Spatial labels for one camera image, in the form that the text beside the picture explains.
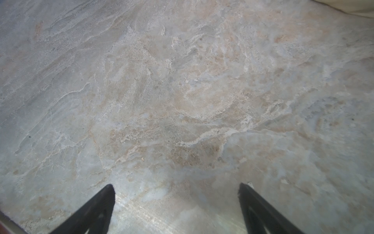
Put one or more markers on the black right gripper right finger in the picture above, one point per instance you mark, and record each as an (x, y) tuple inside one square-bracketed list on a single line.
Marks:
[(260, 217)]

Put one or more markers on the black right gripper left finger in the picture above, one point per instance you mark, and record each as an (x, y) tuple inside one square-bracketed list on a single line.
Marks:
[(93, 217)]

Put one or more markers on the cream yellow cloth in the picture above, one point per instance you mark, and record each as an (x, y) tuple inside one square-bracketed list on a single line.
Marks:
[(363, 8)]

